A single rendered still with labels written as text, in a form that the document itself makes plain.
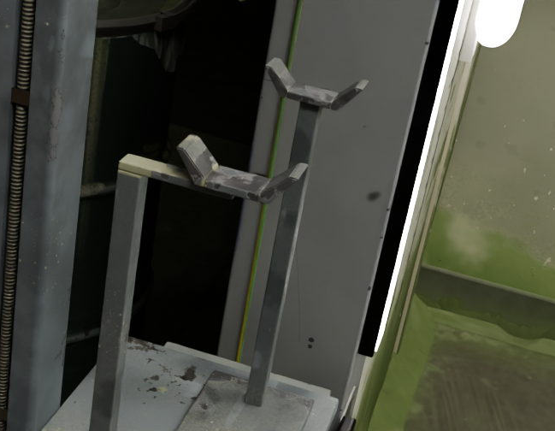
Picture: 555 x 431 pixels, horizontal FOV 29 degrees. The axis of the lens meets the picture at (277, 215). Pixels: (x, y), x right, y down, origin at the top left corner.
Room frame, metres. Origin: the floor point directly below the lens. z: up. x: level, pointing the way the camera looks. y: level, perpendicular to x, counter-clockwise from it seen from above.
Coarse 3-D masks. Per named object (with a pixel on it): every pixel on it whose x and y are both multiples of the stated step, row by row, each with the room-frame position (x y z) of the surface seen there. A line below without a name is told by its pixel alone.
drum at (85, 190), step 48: (192, 0) 1.84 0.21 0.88; (96, 48) 1.61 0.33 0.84; (144, 48) 1.69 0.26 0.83; (96, 96) 1.62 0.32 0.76; (144, 96) 1.70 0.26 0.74; (96, 144) 1.62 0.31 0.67; (144, 144) 1.72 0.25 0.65; (96, 192) 1.62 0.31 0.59; (96, 240) 1.64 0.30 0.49; (144, 240) 1.76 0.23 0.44; (96, 288) 1.65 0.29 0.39; (144, 288) 1.80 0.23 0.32; (96, 336) 1.64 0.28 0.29
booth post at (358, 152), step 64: (320, 0) 1.19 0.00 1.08; (384, 0) 1.17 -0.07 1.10; (320, 64) 1.19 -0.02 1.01; (384, 64) 1.17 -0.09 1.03; (256, 128) 1.20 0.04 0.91; (320, 128) 1.18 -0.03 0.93; (384, 128) 1.17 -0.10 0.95; (320, 192) 1.18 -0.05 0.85; (384, 192) 1.16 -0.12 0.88; (320, 256) 1.18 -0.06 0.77; (256, 320) 1.19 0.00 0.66; (320, 320) 1.17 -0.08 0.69; (320, 384) 1.17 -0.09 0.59
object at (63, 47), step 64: (0, 0) 0.72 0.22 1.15; (64, 0) 0.71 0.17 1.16; (0, 64) 0.72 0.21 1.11; (64, 64) 0.72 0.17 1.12; (0, 128) 0.72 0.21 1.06; (64, 128) 0.73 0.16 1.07; (0, 192) 0.72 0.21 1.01; (64, 192) 0.74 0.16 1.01; (0, 256) 0.72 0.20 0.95; (64, 256) 0.75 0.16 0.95; (0, 320) 0.73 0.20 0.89; (64, 320) 0.76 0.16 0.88; (0, 384) 0.72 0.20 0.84
